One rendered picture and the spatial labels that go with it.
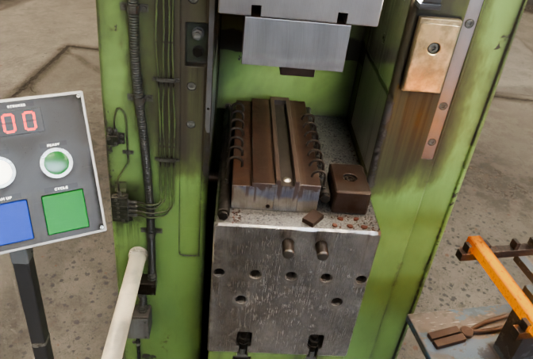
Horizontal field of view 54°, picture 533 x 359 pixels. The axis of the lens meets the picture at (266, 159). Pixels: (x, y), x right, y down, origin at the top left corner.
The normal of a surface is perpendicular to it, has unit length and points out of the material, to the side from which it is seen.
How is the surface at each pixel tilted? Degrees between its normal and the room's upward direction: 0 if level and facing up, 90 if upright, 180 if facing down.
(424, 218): 90
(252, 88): 90
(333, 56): 90
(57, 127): 60
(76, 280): 0
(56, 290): 0
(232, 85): 90
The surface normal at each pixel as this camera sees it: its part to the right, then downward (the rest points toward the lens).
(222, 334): 0.03, 0.55
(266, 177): 0.10, -0.83
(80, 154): 0.44, 0.04
